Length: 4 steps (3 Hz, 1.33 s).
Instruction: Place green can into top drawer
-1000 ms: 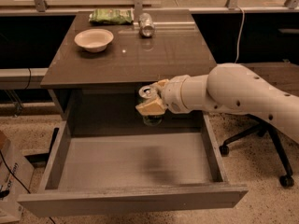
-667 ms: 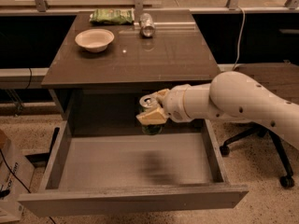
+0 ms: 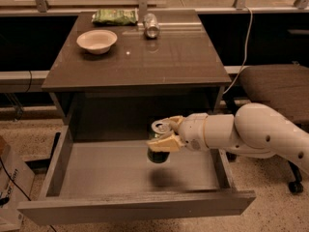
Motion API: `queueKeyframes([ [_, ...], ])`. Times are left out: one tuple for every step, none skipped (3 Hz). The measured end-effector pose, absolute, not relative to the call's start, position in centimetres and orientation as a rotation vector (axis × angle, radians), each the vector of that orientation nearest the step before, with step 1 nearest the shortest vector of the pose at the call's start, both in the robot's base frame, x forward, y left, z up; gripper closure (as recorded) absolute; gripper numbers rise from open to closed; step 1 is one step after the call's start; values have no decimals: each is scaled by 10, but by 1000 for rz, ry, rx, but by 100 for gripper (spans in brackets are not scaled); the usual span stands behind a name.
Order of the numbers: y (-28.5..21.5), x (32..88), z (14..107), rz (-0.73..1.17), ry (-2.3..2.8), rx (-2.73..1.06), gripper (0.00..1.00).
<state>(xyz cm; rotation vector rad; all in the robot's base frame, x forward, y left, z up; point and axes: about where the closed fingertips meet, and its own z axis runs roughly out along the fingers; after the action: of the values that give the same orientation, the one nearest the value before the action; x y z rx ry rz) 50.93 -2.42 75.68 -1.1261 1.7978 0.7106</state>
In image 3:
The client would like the green soda can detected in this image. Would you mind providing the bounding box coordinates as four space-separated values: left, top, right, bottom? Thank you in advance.
147 119 173 163

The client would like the grey office chair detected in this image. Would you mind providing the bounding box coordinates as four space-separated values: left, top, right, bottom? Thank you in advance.
223 64 309 194

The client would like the white cable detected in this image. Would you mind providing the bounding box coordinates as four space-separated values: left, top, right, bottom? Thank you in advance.
222 6 254 96

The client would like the open grey top drawer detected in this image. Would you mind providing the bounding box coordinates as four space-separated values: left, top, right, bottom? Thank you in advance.
17 122 256 225

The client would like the silver can lying down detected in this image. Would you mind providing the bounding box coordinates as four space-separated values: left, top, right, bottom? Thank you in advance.
143 14 160 39

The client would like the black cable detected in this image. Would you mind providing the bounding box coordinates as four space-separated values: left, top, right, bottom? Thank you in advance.
0 157 58 232

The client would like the white bowl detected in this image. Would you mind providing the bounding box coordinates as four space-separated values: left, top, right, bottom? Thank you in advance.
76 30 118 55

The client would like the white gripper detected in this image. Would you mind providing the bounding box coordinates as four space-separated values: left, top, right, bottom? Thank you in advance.
147 113 209 153

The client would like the green chip bag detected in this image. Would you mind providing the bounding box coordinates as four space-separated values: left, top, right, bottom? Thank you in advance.
92 9 138 26

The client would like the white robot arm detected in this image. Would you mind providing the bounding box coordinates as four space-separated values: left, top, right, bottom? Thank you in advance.
147 103 309 173

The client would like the cardboard box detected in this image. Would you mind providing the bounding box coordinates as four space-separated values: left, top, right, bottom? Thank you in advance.
0 137 35 232

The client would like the grey cabinet table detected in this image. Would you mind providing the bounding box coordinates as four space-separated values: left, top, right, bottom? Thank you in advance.
42 10 231 142

